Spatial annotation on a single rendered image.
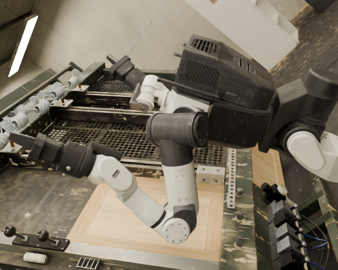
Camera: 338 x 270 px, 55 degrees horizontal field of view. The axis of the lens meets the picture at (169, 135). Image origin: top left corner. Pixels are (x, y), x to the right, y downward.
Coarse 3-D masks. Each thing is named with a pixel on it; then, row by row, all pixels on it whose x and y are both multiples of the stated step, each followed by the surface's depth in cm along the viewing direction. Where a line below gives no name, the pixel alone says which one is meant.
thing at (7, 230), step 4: (8, 228) 107; (12, 228) 107; (4, 232) 106; (8, 232) 106; (12, 232) 107; (16, 232) 111; (8, 236) 107; (20, 236) 113; (24, 236) 116; (28, 236) 117; (20, 240) 116; (24, 240) 116
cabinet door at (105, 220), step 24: (96, 192) 143; (216, 192) 141; (96, 216) 131; (120, 216) 130; (216, 216) 129; (72, 240) 120; (96, 240) 119; (120, 240) 119; (144, 240) 119; (192, 240) 119; (216, 240) 118
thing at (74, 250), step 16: (0, 240) 118; (48, 256) 115; (64, 256) 113; (80, 256) 112; (96, 256) 111; (112, 256) 110; (128, 256) 110; (144, 256) 110; (160, 256) 110; (176, 256) 110
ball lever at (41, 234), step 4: (40, 232) 105; (44, 232) 105; (48, 232) 106; (40, 236) 104; (44, 236) 104; (48, 236) 106; (40, 240) 104; (44, 240) 104; (48, 240) 109; (52, 240) 111; (56, 240) 115; (52, 244) 114; (56, 244) 113
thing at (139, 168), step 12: (0, 120) 158; (12, 144) 161; (12, 156) 162; (24, 156) 160; (36, 168) 162; (48, 168) 161; (132, 168) 151; (144, 168) 150; (156, 168) 149; (204, 168) 148; (216, 168) 148; (204, 180) 146; (216, 180) 145
